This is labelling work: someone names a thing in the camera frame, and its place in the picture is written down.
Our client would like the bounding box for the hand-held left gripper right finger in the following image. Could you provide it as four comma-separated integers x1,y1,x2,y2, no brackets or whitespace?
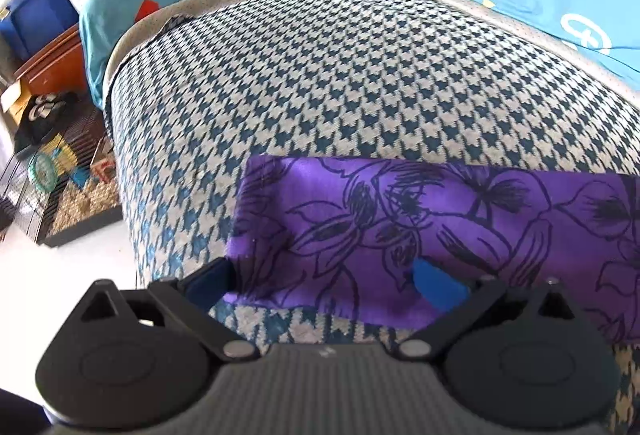
395,256,587,361

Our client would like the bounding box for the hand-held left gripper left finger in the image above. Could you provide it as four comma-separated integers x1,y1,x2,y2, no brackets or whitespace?
65,257,263,363

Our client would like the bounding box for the purple floral garment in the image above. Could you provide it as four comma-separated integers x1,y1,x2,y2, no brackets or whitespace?
222,155,640,347

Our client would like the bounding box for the green exercise wheel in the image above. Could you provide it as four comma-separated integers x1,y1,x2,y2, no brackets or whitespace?
27,150,59,192

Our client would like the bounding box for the cardboard box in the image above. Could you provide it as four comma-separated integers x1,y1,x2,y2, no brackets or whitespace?
0,79,32,127

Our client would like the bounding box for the orange wooden board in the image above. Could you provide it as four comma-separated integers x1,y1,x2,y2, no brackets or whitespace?
13,22,92,97

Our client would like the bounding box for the blue storage box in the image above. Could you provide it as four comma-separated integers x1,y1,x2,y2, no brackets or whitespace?
0,0,82,62

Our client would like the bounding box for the wire pet cage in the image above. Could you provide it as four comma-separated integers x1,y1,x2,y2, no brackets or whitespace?
0,104,124,249

